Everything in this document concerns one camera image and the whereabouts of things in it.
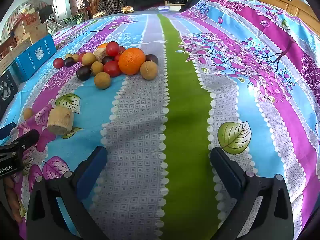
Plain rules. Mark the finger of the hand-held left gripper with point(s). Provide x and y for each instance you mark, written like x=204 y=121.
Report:
x=6 y=130
x=27 y=137

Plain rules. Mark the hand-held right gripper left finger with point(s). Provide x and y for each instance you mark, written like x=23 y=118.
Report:
x=92 y=170

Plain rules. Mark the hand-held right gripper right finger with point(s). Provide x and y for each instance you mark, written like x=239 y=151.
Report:
x=225 y=172

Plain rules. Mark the cut sugarcane piece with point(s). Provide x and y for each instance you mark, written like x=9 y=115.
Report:
x=100 y=53
x=60 y=123

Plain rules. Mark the dark purple plum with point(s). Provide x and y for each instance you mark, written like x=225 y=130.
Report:
x=83 y=73
x=151 y=58
x=69 y=62
x=107 y=59

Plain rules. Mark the large orange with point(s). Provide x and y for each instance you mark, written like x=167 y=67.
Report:
x=131 y=61

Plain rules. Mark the small orange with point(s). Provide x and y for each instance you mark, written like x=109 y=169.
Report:
x=102 y=45

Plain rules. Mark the person's left hand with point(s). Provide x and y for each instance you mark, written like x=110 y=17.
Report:
x=11 y=197

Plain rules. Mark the black box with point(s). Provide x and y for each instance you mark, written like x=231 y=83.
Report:
x=6 y=90

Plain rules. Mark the blue printed box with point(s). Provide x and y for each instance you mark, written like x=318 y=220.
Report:
x=35 y=57

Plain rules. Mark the tan flat carton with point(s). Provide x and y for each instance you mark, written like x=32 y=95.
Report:
x=15 y=52

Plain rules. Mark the floral striped bedsheet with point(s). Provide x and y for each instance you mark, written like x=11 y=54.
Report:
x=185 y=105

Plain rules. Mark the cardboard box with red print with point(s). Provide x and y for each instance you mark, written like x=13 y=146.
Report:
x=33 y=35

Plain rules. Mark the patterned plastic bag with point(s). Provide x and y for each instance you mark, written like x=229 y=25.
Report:
x=53 y=26

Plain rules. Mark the green snack packets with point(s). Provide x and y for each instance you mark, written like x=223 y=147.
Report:
x=75 y=19

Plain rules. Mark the white door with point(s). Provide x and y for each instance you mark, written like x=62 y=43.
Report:
x=58 y=2

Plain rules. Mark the yellow snack packet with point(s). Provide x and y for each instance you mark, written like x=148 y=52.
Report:
x=127 y=9
x=100 y=13

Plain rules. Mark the black cloth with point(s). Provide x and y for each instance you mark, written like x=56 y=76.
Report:
x=185 y=1

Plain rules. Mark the wooden headboard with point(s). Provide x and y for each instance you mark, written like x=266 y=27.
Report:
x=287 y=7

